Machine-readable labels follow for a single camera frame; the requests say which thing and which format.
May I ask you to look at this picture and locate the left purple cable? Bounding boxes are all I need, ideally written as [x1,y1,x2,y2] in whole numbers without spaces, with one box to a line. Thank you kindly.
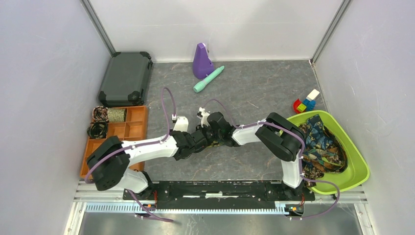
[84,87,177,223]

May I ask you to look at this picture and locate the rolled black patterned tie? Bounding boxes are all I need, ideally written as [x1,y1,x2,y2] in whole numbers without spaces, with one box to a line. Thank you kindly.
[86,122,108,140]

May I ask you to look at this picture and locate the orange compartment tray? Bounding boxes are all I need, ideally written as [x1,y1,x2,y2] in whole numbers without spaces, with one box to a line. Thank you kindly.
[80,106,148,178]

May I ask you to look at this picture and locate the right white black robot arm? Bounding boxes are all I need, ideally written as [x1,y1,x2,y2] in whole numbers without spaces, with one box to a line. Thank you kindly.
[197,110,305,200]

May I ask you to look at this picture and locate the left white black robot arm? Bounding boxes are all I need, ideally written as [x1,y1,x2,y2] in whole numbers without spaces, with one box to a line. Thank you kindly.
[85,130,208,200]

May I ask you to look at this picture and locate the purple cable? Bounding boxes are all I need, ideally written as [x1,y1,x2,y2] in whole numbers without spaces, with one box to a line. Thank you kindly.
[202,98,341,221]
[84,87,177,223]

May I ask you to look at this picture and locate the teal cylindrical pen tool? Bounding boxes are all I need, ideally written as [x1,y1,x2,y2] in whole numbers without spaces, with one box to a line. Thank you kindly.
[193,66,225,93]

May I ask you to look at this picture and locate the rolled pink brown tie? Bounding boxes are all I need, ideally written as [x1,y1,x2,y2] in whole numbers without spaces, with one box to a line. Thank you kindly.
[92,106,109,123]

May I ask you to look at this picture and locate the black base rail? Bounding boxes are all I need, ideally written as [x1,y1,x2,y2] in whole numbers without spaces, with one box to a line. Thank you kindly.
[136,180,316,210]

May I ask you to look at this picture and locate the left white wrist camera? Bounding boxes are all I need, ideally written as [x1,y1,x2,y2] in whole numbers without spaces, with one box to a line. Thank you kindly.
[172,115,189,132]

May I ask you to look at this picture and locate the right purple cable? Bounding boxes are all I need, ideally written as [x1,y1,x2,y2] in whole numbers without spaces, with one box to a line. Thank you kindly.
[202,98,341,221]

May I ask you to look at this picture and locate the rolled olive speckled tie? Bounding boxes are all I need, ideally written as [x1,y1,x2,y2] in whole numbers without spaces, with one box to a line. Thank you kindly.
[107,108,127,123]

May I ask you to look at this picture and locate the purple metronome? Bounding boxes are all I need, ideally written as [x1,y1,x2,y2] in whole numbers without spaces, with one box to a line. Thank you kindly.
[192,43,215,80]

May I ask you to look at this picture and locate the dark green hard case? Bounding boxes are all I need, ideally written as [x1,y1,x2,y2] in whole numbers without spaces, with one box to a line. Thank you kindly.
[97,51,153,108]

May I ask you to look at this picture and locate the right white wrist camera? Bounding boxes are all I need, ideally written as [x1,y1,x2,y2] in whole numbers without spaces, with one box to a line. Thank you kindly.
[196,107,210,127]

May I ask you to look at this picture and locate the pile of patterned ties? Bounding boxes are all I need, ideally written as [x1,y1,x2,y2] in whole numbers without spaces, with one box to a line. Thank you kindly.
[299,115,348,180]

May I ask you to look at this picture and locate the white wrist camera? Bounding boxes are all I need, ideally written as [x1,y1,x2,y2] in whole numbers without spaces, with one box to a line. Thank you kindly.
[172,115,189,132]
[196,107,210,127]

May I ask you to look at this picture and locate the lime green plastic bin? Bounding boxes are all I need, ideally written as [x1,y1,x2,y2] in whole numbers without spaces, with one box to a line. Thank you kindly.
[288,110,370,192]

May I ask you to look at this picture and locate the colourful toy block stack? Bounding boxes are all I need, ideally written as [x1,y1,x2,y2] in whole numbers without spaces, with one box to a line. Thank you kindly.
[293,89,320,114]

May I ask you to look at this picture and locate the blue yellow floral tie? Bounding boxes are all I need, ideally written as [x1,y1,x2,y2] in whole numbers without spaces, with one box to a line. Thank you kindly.
[204,141,223,148]

